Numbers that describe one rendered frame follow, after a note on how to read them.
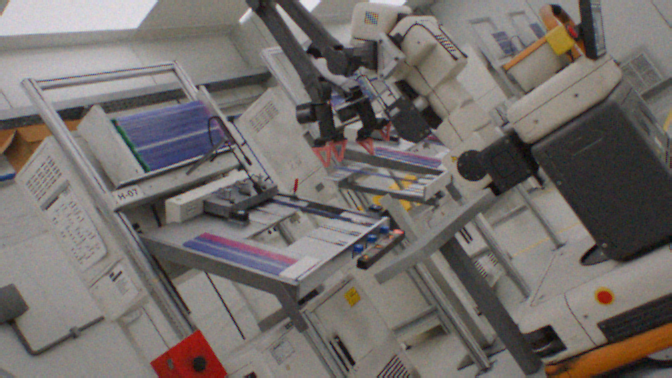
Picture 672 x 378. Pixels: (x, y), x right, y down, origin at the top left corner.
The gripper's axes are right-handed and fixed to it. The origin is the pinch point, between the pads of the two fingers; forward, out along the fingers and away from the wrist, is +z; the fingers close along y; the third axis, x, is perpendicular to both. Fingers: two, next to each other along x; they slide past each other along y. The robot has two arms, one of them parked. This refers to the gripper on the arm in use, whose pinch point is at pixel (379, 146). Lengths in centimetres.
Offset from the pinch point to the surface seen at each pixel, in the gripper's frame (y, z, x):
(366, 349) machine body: 33, 77, -17
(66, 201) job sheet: 75, -20, -97
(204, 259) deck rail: 66, 6, -34
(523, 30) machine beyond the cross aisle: -537, 165, -246
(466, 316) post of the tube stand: -12, 96, -2
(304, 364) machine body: 62, 56, -15
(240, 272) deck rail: 64, 11, -19
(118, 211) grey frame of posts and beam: 70, -15, -68
